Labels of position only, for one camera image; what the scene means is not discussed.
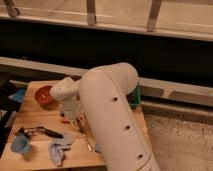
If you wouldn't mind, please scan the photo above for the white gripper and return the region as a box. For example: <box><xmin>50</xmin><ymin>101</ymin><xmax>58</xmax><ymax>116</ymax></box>
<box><xmin>59</xmin><ymin>97</ymin><xmax>85</xmax><ymax>131</ymax></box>

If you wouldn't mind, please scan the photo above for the silver fork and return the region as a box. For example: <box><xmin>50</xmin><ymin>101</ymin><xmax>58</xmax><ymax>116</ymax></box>
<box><xmin>79</xmin><ymin>128</ymin><xmax>94</xmax><ymax>152</ymax></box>

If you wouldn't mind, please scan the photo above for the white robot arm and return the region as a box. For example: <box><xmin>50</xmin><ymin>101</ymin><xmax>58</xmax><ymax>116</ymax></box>
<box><xmin>50</xmin><ymin>63</ymin><xmax>160</xmax><ymax>171</ymax></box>

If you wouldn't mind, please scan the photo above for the blue plastic cup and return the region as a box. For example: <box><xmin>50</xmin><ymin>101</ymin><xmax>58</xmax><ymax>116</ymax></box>
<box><xmin>11</xmin><ymin>135</ymin><xmax>30</xmax><ymax>154</ymax></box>

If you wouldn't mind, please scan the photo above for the orange bowl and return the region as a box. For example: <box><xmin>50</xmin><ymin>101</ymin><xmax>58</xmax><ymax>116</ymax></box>
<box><xmin>34</xmin><ymin>85</ymin><xmax>57</xmax><ymax>107</ymax></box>

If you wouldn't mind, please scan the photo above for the wooden table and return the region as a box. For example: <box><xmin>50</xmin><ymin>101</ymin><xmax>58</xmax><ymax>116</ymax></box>
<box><xmin>0</xmin><ymin>81</ymin><xmax>151</xmax><ymax>171</ymax></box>

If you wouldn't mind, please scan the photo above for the blue cloth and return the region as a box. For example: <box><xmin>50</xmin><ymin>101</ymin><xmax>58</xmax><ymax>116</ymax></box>
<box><xmin>48</xmin><ymin>134</ymin><xmax>74</xmax><ymax>167</ymax></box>

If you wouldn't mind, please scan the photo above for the blue object beside table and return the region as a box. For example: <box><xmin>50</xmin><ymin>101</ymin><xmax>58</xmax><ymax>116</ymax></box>
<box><xmin>10</xmin><ymin>89</ymin><xmax>26</xmax><ymax>103</ymax></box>

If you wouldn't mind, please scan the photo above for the green plastic tray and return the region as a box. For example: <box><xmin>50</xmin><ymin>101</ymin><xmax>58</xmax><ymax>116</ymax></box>
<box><xmin>127</xmin><ymin>86</ymin><xmax>141</xmax><ymax>109</ymax></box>

